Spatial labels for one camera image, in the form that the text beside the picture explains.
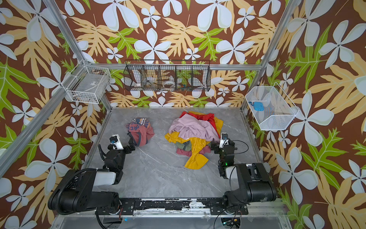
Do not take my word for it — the white wire basket left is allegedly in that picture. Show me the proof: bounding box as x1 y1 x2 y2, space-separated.
62 61 111 104

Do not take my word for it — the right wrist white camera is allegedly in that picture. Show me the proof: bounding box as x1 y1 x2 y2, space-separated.
219 133 229 148

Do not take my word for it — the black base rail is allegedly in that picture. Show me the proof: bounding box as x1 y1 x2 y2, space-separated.
96 198 248 216

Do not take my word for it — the blue object in basket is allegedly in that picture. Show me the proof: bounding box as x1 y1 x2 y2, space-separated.
251 102 265 112

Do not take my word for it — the yellow cloth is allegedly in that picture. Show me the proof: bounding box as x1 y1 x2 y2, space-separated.
165 117 224 169

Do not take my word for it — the wrist white camera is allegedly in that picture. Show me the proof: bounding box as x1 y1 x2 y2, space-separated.
110 134 124 150
219 133 229 148

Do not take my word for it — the black wire basket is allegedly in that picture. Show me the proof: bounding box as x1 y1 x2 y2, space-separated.
122 59 212 92

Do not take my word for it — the white mesh basket right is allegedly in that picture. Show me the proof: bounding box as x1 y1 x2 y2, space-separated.
246 84 299 132

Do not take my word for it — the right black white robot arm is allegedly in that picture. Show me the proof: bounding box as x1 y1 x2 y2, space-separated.
211 141 277 214

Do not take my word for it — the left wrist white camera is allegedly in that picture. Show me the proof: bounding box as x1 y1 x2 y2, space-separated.
110 134 124 150

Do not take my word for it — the red cloth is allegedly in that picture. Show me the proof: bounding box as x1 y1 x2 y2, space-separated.
180 112 217 131

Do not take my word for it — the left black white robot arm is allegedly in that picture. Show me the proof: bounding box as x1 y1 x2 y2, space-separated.
48 134 135 215

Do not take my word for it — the maroon printed t-shirt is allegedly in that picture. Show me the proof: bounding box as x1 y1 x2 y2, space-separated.
126 117 154 147

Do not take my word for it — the light pink cloth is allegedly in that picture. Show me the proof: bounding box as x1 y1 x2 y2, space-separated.
168 114 219 142

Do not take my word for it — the white bowl in basket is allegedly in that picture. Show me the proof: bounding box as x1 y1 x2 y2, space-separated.
163 80 176 88

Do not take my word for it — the olive green cloth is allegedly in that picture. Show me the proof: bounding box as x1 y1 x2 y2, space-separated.
175 141 192 151

